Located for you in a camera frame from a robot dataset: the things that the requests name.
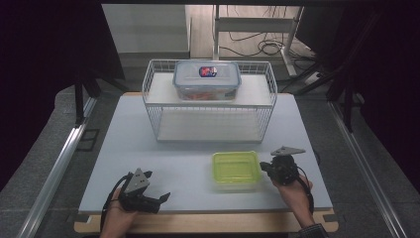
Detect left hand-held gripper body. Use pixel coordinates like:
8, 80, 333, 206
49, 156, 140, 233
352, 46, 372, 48
117, 168, 162, 214

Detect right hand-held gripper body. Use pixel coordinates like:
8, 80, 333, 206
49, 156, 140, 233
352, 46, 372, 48
269, 146, 307, 186

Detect green plastic container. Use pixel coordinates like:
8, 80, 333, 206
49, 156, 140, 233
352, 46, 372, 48
211, 151, 264, 192

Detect white wire shelf rack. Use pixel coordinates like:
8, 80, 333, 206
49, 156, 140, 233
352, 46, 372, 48
142, 59, 278, 144

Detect clear food container blue lid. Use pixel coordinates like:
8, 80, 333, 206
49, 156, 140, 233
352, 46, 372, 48
172, 59, 242, 102

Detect person's right hand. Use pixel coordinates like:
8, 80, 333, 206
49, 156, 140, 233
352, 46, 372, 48
271, 177, 314, 220

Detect person's left hand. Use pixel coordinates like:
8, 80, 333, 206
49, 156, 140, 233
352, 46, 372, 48
100, 189, 139, 238

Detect black metal stand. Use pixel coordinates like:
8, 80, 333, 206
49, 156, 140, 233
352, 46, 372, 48
326, 62, 365, 133
73, 65, 101, 129

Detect white power strip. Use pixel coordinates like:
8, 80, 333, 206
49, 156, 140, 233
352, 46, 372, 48
303, 70, 323, 85

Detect white cabinet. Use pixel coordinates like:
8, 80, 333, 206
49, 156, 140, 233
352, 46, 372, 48
101, 3, 192, 61

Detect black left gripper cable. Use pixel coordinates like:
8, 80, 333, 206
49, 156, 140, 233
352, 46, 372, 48
99, 174, 131, 232

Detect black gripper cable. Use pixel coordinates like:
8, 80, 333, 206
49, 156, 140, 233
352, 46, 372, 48
99, 174, 131, 232
296, 165, 315, 214

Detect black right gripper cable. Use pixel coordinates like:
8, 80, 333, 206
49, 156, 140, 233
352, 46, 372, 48
296, 165, 315, 214

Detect silver metal rail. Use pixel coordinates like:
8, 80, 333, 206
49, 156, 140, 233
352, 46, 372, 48
328, 100, 409, 238
16, 97, 99, 238

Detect black floor cables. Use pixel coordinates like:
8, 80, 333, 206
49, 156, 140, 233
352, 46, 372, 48
219, 4, 319, 61

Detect white metal desk frame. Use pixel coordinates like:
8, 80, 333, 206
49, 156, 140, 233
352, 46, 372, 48
212, 4, 305, 77

